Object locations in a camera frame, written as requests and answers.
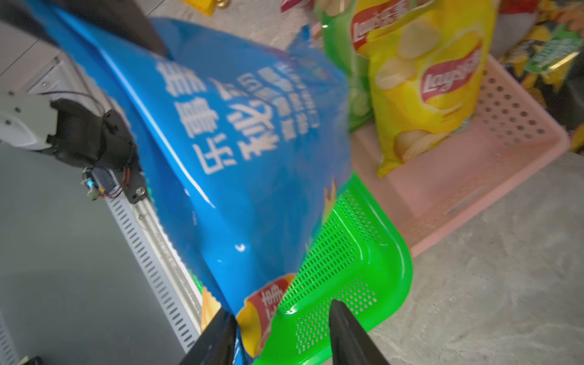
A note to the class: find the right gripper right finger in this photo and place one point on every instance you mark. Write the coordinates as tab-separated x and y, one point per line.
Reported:
350	343

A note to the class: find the green plastic basket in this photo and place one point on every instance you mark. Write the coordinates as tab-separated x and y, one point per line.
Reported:
359	258

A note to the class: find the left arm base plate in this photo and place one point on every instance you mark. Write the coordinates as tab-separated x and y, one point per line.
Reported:
133	181

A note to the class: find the pink chips bag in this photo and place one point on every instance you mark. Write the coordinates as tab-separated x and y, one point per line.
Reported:
287	5

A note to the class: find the pink plastic basket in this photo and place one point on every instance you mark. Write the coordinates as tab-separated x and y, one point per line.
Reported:
510	138

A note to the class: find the black orange snack bag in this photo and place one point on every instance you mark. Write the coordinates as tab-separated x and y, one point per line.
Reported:
548	63

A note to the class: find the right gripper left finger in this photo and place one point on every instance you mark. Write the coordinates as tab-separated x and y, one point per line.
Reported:
217	344

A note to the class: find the yellow plastic frame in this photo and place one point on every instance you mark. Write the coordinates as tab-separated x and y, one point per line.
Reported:
205	7

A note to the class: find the yellow chips bag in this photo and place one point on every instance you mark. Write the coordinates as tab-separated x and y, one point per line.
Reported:
426	60

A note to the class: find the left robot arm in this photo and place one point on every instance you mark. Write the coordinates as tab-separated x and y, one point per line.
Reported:
68	131

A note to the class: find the green cucumber chips bag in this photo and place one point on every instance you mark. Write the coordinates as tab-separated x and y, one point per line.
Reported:
335	18

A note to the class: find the blue chips bag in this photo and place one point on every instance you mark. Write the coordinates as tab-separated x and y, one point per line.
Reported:
245	149

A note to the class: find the aluminium rail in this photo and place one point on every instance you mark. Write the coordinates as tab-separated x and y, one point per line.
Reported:
174	289

